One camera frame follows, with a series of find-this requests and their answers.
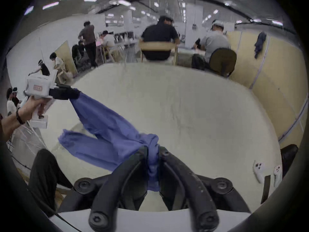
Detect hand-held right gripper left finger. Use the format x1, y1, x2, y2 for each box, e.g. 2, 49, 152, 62
58, 146, 149, 232

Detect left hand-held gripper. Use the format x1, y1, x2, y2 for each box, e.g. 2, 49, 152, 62
23, 69, 81, 129

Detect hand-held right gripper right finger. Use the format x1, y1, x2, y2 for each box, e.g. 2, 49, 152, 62
158, 146, 251, 232

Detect blue garment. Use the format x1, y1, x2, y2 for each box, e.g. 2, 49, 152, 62
58, 88, 161, 192

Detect person's left forearm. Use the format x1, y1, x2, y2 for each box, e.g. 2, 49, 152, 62
0, 108, 25, 142

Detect person's left hand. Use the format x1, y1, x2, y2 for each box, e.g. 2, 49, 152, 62
18, 97, 55, 124

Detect group of people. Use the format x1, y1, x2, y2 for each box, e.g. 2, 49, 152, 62
6, 87, 22, 116

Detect bed with beige sheet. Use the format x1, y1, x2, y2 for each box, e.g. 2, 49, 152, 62
40, 63, 283, 213

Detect white hand controller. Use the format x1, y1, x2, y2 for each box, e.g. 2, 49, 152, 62
273, 165, 282, 187
253, 160, 266, 184

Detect person's legs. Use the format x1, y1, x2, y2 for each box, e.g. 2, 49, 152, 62
28, 149, 74, 218

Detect black phone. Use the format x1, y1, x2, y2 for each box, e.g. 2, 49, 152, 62
261, 175, 271, 204

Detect wooden chair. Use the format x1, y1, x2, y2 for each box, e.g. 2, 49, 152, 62
139, 41, 179, 66

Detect black chair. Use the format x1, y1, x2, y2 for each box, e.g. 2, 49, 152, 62
281, 144, 299, 179

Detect dark office chair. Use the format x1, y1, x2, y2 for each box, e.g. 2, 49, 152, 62
209, 48, 237, 78

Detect dark hanging garment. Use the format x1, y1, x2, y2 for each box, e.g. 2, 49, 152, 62
254, 32, 267, 59

